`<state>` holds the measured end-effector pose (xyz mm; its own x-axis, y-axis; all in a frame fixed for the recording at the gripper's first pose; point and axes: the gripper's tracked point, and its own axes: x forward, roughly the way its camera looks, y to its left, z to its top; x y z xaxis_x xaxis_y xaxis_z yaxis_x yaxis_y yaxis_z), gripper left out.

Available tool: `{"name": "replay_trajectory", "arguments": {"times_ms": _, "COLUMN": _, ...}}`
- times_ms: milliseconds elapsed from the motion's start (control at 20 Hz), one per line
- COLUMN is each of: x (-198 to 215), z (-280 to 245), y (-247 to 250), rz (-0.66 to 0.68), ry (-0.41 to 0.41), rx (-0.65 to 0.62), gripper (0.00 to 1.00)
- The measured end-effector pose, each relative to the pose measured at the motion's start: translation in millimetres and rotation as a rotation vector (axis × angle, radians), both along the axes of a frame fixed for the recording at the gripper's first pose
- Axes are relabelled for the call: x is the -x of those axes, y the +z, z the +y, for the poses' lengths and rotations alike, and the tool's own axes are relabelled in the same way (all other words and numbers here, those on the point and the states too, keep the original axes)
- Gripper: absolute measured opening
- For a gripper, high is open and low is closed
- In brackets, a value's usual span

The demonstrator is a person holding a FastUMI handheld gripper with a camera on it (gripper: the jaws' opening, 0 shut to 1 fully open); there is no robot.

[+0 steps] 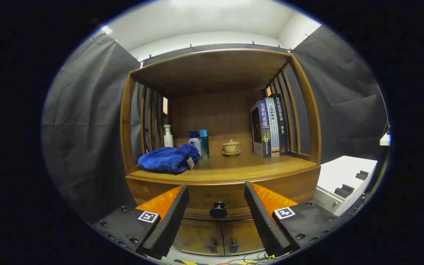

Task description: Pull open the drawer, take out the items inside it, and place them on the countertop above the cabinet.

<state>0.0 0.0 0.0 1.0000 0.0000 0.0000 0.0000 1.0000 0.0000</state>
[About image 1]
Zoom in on wooden drawer with black knob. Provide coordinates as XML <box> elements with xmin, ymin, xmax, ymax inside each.
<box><xmin>127</xmin><ymin>167</ymin><xmax>321</xmax><ymax>221</ymax></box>

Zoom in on white bottle with blue cap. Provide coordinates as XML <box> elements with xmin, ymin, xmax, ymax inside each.
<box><xmin>188</xmin><ymin>131</ymin><xmax>202</xmax><ymax>157</ymax></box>

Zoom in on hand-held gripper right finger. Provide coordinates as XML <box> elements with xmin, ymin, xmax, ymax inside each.
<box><xmin>244</xmin><ymin>181</ymin><xmax>341</xmax><ymax>257</ymax></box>

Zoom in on white storage box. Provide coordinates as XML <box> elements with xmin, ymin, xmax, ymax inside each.
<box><xmin>312</xmin><ymin>156</ymin><xmax>378</xmax><ymax>217</ymax></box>

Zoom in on clear teal bottle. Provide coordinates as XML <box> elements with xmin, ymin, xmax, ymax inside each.
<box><xmin>199</xmin><ymin>129</ymin><xmax>210</xmax><ymax>159</ymax></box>

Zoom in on white pump bottle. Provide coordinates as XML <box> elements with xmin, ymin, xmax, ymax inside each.
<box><xmin>163</xmin><ymin>125</ymin><xmax>174</xmax><ymax>148</ymax></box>

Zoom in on wooden cabinet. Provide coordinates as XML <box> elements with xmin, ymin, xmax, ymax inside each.
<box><xmin>120</xmin><ymin>49</ymin><xmax>322</xmax><ymax>257</ymax></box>

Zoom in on wooden cabinet door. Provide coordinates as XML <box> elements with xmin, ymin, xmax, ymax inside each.
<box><xmin>222</xmin><ymin>219</ymin><xmax>265</xmax><ymax>255</ymax></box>
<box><xmin>173</xmin><ymin>219</ymin><xmax>225</xmax><ymax>255</ymax></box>

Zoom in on blue towel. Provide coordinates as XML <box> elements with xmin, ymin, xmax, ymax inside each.
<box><xmin>138</xmin><ymin>144</ymin><xmax>201</xmax><ymax>174</ymax></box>

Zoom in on wooden countertop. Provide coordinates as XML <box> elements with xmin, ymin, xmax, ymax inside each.
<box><xmin>127</xmin><ymin>152</ymin><xmax>321</xmax><ymax>184</ymax></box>

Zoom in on book with pale spine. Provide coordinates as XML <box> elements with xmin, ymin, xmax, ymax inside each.
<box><xmin>265</xmin><ymin>97</ymin><xmax>280</xmax><ymax>158</ymax></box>

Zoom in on book with blue spine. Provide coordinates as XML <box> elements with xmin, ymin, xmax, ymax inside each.
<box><xmin>250</xmin><ymin>100</ymin><xmax>272</xmax><ymax>158</ymax></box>

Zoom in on yellow black hazard tape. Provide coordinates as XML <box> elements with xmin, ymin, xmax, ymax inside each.
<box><xmin>175</xmin><ymin>259</ymin><xmax>260</xmax><ymax>265</ymax></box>

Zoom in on beige lidded teacup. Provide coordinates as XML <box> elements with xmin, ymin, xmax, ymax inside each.
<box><xmin>222</xmin><ymin>139</ymin><xmax>242</xmax><ymax>156</ymax></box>

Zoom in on black floor cables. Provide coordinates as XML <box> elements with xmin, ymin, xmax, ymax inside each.
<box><xmin>230</xmin><ymin>250</ymin><xmax>271</xmax><ymax>265</ymax></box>

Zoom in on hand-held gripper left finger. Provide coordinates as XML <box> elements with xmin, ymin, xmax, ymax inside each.
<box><xmin>91</xmin><ymin>185</ymin><xmax>190</xmax><ymax>260</ymax></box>

